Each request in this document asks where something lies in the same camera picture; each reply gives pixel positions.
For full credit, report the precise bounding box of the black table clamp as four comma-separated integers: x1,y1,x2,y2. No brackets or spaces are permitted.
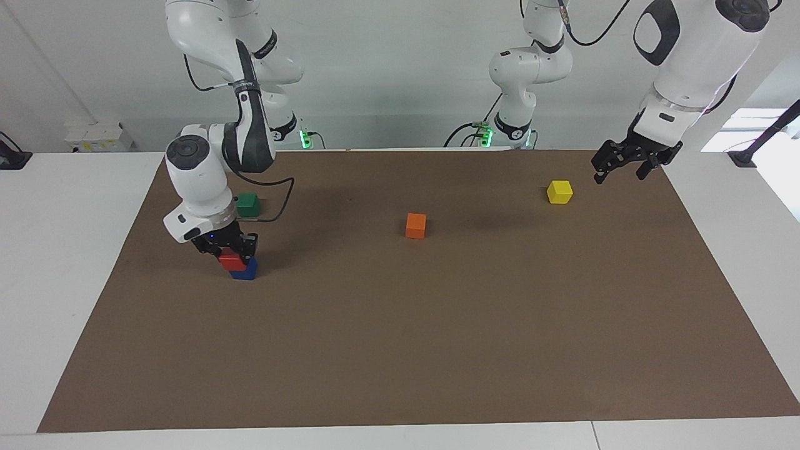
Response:
0,131,32,171

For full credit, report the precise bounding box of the white box yellow label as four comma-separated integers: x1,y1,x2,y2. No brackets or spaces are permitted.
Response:
64,122,135,153

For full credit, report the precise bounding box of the black left base cable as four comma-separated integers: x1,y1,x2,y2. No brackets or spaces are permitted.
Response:
444,94,504,148

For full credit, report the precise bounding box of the brown table mat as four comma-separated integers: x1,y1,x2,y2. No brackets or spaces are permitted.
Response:
37,149,800,433

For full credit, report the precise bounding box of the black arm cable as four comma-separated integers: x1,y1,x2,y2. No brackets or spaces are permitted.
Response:
183,53,296,223
562,0,638,44

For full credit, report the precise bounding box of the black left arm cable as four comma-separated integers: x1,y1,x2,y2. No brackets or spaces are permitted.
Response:
562,0,638,44

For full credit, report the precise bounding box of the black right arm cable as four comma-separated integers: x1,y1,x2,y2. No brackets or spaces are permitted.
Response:
183,53,296,223

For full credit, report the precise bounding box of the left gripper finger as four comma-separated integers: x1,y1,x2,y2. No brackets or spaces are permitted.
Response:
636,145,683,181
592,142,629,184

